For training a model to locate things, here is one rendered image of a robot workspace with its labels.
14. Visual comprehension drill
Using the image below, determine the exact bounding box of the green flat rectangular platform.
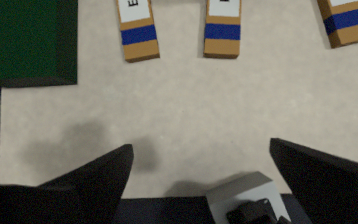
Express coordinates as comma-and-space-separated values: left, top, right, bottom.
0, 0, 78, 88

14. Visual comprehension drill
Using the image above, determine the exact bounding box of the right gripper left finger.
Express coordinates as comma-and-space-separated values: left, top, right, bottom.
0, 144, 134, 224

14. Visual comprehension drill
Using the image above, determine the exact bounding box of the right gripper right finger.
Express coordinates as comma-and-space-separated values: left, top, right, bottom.
269, 137, 358, 224

